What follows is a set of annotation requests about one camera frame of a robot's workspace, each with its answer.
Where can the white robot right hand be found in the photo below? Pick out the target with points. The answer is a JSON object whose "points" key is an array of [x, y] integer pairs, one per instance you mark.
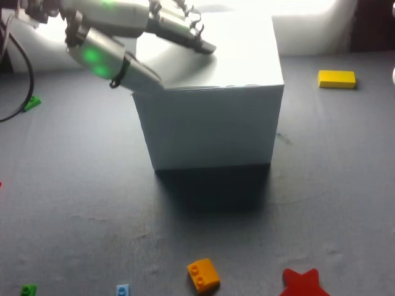
{"points": [[394, 75]]}

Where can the cardboard box with flaps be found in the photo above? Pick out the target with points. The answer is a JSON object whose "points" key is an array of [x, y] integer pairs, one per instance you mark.
{"points": [[210, 129]]}

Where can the yellow-orange hexagonal block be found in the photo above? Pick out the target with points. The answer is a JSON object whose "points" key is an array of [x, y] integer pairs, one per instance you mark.
{"points": [[336, 79]]}

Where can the white backdrop sheet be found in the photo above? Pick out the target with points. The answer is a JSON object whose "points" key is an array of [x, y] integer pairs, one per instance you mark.
{"points": [[308, 34]]}

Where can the red star block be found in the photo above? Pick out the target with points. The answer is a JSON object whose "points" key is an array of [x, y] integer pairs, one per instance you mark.
{"points": [[304, 283]]}

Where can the orange sloped toy brick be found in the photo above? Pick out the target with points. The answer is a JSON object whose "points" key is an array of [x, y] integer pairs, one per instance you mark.
{"points": [[202, 276]]}

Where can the grey table cloth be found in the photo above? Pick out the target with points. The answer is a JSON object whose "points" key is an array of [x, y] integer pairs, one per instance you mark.
{"points": [[77, 185]]}

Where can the small blue toy brick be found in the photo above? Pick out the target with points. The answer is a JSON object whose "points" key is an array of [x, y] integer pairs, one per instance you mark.
{"points": [[123, 290]]}

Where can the small green toy brick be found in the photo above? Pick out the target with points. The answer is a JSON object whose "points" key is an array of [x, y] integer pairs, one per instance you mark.
{"points": [[28, 290], [32, 103]]}

